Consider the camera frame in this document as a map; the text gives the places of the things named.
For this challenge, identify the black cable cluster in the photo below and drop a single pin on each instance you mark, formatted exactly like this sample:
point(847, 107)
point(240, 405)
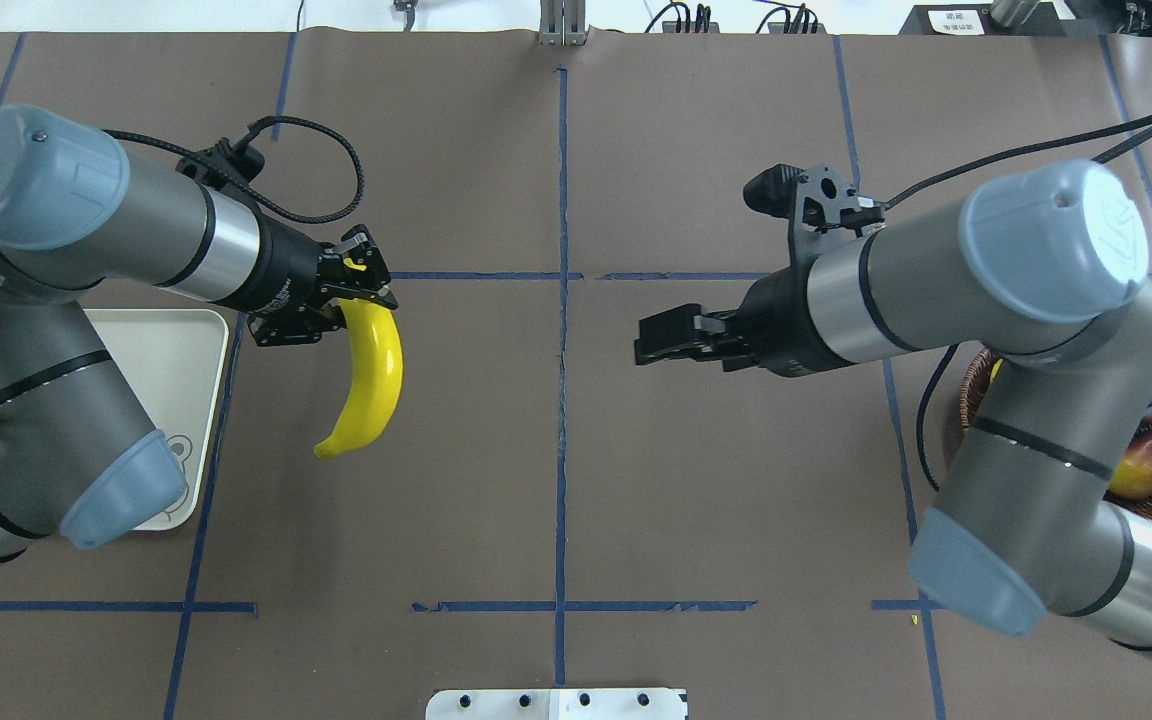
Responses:
point(734, 17)

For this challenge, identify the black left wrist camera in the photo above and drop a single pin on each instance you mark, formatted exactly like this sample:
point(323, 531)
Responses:
point(226, 163)

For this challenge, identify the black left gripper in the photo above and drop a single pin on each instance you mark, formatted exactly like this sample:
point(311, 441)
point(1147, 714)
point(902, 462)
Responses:
point(288, 272)

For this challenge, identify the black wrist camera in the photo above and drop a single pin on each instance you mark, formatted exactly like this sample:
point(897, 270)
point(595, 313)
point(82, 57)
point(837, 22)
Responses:
point(226, 163)
point(822, 209)

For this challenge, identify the white bear print tray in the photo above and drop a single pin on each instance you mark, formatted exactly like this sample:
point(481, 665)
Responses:
point(174, 360)

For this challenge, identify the aluminium frame post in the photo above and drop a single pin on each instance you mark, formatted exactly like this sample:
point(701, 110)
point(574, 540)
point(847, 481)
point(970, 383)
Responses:
point(563, 23)

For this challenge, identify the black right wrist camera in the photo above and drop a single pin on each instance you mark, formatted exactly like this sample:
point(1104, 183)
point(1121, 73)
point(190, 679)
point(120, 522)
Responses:
point(822, 209)

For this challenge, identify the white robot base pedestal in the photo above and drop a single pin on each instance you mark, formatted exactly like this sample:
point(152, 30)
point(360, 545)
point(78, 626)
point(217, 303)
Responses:
point(559, 703)

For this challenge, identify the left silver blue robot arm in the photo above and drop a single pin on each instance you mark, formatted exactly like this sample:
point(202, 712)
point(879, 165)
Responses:
point(79, 455)

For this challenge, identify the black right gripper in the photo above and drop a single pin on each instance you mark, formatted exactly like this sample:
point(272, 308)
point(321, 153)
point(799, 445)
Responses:
point(779, 325)

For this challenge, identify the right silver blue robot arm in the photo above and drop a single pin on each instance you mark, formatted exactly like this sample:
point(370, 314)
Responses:
point(1046, 268)

